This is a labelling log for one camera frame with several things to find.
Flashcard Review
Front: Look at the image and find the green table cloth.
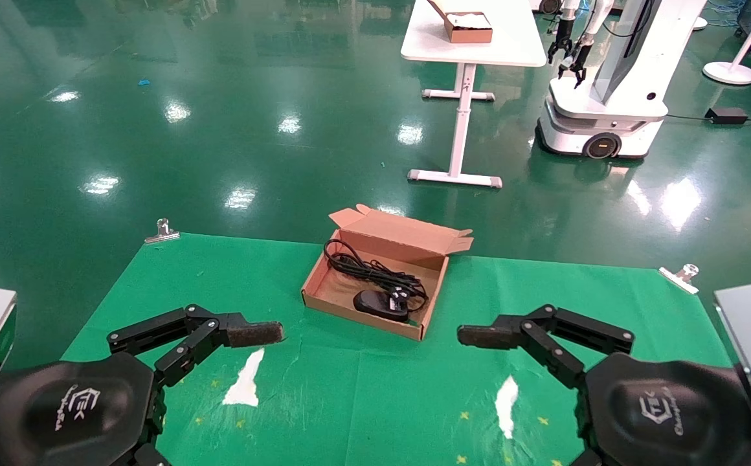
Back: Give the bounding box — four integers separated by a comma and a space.
62, 233, 732, 466

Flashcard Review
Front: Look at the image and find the silver metal clip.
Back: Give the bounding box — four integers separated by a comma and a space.
658, 263, 700, 295
144, 218, 180, 245

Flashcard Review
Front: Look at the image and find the white stand with round base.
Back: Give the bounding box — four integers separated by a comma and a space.
702, 0, 751, 85

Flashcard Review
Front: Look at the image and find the small brown cardboard box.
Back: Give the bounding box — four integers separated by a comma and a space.
429, 0, 493, 44

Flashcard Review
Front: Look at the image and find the white height adjustable table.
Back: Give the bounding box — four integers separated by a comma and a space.
401, 0, 546, 189

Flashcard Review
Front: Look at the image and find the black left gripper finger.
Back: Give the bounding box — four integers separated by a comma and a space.
106, 304, 285, 388

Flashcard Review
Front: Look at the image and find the white wheeled robot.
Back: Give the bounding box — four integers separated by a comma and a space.
536, 0, 708, 160

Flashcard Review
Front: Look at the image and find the black power adapter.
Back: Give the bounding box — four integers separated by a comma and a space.
705, 107, 748, 126

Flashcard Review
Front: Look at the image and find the black wired computer mouse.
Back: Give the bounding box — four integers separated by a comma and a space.
322, 239, 429, 323

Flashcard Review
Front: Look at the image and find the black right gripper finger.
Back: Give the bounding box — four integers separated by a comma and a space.
457, 304, 636, 390

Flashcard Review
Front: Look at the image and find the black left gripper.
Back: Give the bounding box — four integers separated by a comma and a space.
0, 353, 172, 466

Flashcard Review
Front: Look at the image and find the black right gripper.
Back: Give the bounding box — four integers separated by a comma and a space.
570, 353, 751, 466

